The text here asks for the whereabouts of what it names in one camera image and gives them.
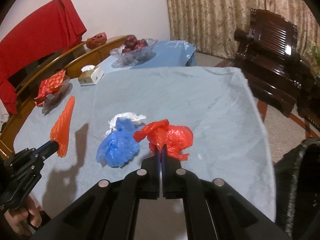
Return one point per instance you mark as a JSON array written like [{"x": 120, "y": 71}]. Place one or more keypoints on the blue side table cover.
[{"x": 177, "y": 53}]

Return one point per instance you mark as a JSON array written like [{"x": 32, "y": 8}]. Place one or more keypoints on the clear plastic snack tray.
[{"x": 52, "y": 101}]

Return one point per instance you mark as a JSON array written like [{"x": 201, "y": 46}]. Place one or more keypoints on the person's left hand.
[{"x": 17, "y": 218}]

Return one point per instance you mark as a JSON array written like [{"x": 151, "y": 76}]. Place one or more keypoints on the red cloth cover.
[{"x": 53, "y": 27}]

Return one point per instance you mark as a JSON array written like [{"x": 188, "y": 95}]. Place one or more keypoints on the black trash bin bag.
[{"x": 297, "y": 191}]

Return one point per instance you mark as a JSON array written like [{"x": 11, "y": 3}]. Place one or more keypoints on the green potted plant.
[{"x": 312, "y": 53}]

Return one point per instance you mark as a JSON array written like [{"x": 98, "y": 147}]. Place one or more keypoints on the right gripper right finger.
[{"x": 171, "y": 182}]

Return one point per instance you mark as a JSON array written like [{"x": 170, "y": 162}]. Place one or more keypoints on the tissue box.
[{"x": 90, "y": 75}]

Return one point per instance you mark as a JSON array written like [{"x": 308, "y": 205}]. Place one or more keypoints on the white crumpled tissue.
[{"x": 127, "y": 117}]

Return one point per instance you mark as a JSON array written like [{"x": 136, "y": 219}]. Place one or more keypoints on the dark red apples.
[{"x": 131, "y": 43}]

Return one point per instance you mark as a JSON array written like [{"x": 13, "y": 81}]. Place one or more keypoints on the red snack packet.
[{"x": 50, "y": 87}]

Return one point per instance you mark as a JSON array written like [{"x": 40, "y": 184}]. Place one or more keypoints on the orange foam fruit net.
[{"x": 60, "y": 130}]

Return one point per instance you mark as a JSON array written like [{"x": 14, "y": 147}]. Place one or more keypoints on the beige patterned curtain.
[{"x": 210, "y": 24}]

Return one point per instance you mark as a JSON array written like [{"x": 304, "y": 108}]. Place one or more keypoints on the glass fruit bowl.
[{"x": 135, "y": 57}]

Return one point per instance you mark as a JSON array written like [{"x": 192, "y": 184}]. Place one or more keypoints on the red plastic bag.
[{"x": 160, "y": 133}]

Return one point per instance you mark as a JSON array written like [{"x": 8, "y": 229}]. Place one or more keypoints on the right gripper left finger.
[{"x": 150, "y": 181}]

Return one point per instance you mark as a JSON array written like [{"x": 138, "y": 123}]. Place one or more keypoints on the blue plastic bag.
[{"x": 119, "y": 147}]

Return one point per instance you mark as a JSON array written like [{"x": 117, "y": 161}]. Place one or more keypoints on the dark wooden armchair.
[{"x": 276, "y": 73}]

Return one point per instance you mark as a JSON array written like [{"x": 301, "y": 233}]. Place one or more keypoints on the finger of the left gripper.
[{"x": 46, "y": 150}]

